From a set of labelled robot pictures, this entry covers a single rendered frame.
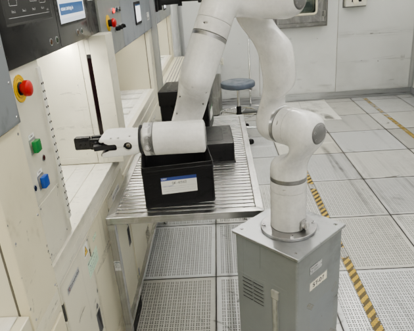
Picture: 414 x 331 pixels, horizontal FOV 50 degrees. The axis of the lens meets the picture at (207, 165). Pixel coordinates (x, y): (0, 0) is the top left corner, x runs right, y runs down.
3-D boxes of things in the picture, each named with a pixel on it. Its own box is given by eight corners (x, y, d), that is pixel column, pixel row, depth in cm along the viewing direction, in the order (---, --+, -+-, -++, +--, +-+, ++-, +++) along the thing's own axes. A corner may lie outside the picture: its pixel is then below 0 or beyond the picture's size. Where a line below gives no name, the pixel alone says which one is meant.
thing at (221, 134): (236, 162, 210) (234, 136, 205) (174, 167, 211) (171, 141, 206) (231, 142, 238) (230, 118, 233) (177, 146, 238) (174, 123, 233)
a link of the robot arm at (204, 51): (195, 40, 122) (162, 145, 125) (190, 25, 106) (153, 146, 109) (226, 50, 122) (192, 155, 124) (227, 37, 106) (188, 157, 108)
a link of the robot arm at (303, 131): (286, 167, 154) (286, 100, 145) (331, 182, 140) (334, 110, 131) (262, 178, 147) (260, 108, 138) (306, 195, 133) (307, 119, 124)
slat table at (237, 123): (267, 363, 194) (264, 209, 165) (132, 368, 197) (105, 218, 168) (247, 217, 314) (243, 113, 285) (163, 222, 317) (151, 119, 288)
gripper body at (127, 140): (144, 159, 110) (100, 163, 110) (150, 146, 119) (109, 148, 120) (140, 131, 107) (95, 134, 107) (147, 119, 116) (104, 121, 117)
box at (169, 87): (211, 133, 253) (207, 90, 244) (161, 135, 257) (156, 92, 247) (215, 119, 279) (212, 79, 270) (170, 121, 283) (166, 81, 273)
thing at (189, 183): (146, 209, 173) (140, 169, 166) (145, 180, 198) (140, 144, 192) (216, 200, 175) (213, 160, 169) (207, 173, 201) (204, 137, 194)
